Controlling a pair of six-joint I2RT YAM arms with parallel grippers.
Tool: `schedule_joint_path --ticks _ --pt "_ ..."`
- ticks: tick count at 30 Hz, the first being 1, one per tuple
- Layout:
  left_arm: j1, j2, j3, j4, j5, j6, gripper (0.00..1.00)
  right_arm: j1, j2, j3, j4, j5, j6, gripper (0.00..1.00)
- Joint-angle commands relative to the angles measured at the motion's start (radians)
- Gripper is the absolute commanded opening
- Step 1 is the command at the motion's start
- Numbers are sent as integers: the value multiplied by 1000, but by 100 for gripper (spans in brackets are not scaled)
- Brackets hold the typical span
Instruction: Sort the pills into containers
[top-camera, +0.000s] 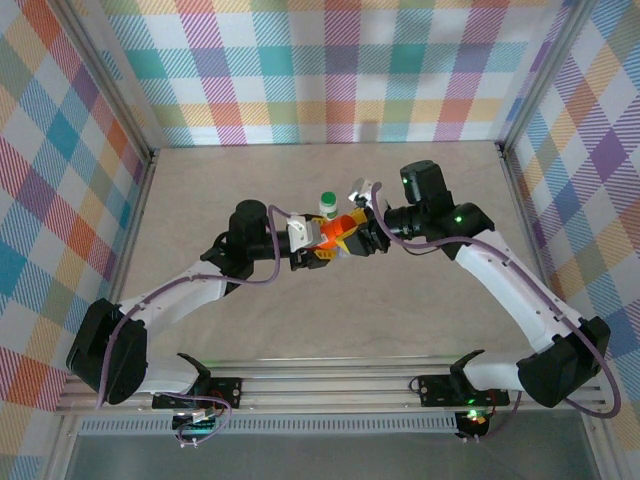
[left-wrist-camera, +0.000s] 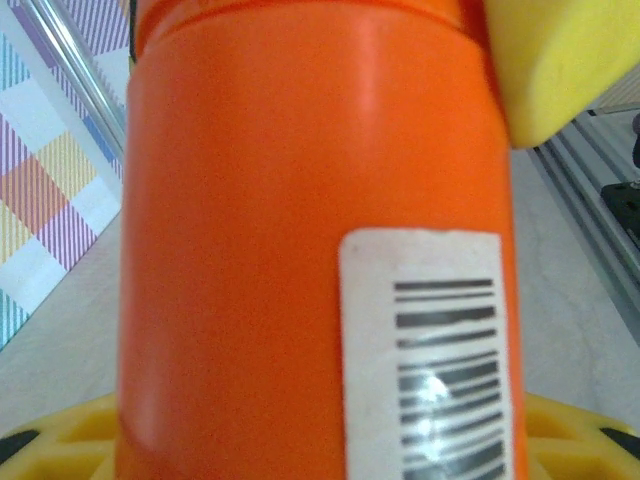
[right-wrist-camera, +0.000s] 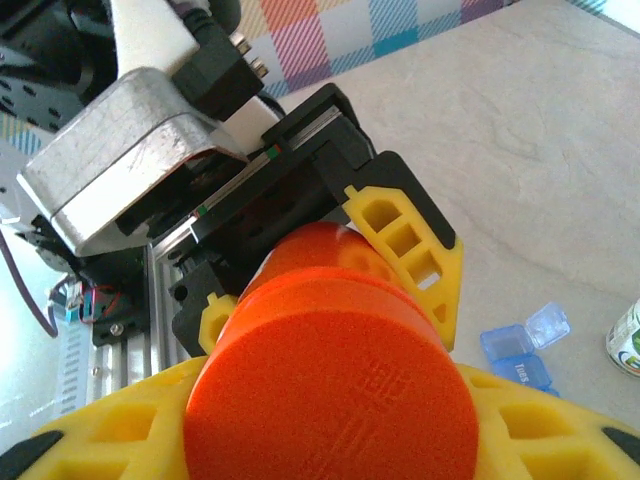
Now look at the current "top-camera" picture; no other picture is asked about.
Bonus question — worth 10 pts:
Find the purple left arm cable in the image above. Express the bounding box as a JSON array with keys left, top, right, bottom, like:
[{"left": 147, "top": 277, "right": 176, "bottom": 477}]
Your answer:
[{"left": 94, "top": 204, "right": 294, "bottom": 449}]

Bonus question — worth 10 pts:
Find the aluminium rail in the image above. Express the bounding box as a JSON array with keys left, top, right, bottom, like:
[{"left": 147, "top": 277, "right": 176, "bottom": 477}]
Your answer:
[
  {"left": 494, "top": 142, "right": 574, "bottom": 321},
  {"left": 97, "top": 148, "right": 161, "bottom": 321}
]

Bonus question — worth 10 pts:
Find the white pill bottle green cap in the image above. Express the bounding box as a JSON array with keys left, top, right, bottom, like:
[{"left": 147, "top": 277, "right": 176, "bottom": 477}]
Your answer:
[{"left": 318, "top": 190, "right": 340, "bottom": 221}]

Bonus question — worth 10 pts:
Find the grey slotted cable duct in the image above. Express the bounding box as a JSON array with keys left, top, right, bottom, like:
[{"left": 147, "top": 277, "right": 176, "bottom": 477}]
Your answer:
[{"left": 78, "top": 417, "right": 460, "bottom": 436}]

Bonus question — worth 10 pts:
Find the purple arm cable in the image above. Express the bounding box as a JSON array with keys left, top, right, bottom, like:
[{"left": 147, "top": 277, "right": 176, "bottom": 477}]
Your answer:
[
  {"left": 94, "top": 204, "right": 294, "bottom": 449},
  {"left": 368, "top": 182, "right": 624, "bottom": 444}
]

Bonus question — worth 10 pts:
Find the aluminium corner post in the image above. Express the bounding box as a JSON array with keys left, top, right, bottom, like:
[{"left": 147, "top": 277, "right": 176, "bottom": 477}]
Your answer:
[
  {"left": 58, "top": 0, "right": 160, "bottom": 166},
  {"left": 494, "top": 0, "right": 599, "bottom": 156}
]

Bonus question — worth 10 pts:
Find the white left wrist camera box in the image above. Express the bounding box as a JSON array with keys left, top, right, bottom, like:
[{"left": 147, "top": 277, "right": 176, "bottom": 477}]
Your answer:
[{"left": 284, "top": 213, "right": 322, "bottom": 252}]

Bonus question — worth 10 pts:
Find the aluminium right side rail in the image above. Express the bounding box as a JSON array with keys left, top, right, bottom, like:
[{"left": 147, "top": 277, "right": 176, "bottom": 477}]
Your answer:
[{"left": 494, "top": 142, "right": 574, "bottom": 321}]

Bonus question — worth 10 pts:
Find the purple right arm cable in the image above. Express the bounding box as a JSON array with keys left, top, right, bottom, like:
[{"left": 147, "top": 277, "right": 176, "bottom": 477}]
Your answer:
[{"left": 368, "top": 182, "right": 624, "bottom": 444}]

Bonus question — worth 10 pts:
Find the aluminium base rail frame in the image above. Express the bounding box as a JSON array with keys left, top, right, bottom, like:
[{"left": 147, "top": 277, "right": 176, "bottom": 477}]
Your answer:
[{"left": 53, "top": 353, "right": 609, "bottom": 417}]

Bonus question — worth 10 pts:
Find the aluminium left corner post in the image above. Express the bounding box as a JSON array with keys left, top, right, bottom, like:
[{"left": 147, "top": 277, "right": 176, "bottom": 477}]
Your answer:
[{"left": 58, "top": 0, "right": 160, "bottom": 166}]

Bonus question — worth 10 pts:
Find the aluminium right corner post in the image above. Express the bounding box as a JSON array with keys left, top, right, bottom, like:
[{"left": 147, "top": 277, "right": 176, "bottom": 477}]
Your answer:
[{"left": 494, "top": 0, "right": 599, "bottom": 156}]

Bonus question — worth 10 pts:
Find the aluminium left side rail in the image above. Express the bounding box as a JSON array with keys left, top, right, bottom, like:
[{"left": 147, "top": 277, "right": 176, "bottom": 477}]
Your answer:
[{"left": 97, "top": 148, "right": 161, "bottom": 321}]

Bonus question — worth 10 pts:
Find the orange cup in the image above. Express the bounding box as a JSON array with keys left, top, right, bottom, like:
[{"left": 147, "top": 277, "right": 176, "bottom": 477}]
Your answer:
[{"left": 318, "top": 213, "right": 359, "bottom": 251}]

